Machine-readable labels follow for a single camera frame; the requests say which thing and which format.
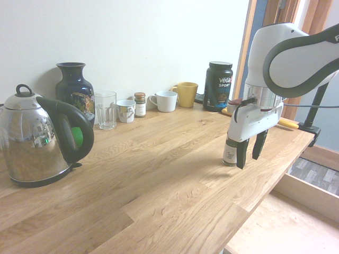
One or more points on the stainless steel electric kettle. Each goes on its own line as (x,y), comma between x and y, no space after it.
(29,143)

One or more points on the black protein powder tub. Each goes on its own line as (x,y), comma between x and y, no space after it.
(217,90)

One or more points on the green herb seasoning jar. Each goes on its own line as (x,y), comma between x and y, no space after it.
(229,154)

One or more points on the white maroon wrist camera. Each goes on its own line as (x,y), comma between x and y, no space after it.
(233,105)

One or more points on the brown spice jar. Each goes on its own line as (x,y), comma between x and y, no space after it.
(140,105)

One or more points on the small patterned white cup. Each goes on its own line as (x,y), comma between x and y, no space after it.
(126,112)

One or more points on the light wooden drawer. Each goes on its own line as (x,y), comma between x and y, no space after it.
(286,227)

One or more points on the black camera stand with clamp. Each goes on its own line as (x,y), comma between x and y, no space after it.
(316,105)

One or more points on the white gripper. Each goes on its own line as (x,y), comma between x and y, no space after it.
(254,124)

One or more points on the flat black object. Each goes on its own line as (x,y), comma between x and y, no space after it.
(199,99)

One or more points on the clear drinking glass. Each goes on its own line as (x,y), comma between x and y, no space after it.
(106,111)

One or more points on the white ceramic mug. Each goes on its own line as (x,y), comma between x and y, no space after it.
(167,101)

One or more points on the yellow ceramic mug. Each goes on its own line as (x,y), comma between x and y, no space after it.
(187,95)

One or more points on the dark blue painted vase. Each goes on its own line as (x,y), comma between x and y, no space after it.
(74,84)

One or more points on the green round object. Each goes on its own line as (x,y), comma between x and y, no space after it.
(77,137)

